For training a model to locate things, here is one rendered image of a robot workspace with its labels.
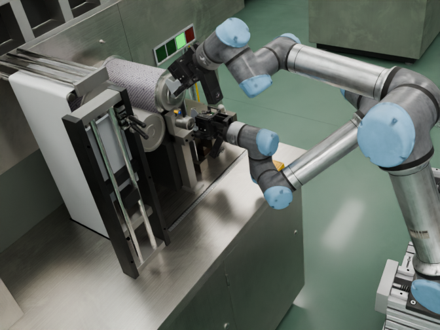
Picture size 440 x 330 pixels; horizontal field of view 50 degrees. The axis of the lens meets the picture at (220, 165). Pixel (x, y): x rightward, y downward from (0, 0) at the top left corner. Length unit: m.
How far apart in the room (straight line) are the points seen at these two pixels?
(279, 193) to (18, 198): 0.83
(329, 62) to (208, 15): 1.02
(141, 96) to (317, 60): 0.57
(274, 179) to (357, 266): 1.23
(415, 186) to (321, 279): 1.47
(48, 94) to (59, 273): 0.55
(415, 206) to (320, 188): 1.88
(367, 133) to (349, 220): 1.77
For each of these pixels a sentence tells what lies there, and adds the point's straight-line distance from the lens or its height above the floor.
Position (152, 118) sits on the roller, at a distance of 1.46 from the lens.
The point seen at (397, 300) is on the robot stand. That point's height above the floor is 0.76.
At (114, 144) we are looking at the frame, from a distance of 1.22.
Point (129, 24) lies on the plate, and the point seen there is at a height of 1.35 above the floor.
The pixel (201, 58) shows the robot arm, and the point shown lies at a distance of 1.26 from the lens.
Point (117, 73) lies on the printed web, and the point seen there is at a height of 1.30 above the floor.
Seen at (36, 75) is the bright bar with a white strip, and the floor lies 1.44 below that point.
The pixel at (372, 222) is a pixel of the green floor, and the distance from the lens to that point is 2.76.
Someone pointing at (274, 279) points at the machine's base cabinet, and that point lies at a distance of 1.95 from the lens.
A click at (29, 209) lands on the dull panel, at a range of 1.69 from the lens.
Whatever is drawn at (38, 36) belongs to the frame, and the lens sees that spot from 1.57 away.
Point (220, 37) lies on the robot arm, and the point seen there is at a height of 1.49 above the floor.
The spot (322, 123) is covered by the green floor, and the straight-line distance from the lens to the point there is 3.49.
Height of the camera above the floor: 1.96
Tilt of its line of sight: 38 degrees down
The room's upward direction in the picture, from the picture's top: 10 degrees counter-clockwise
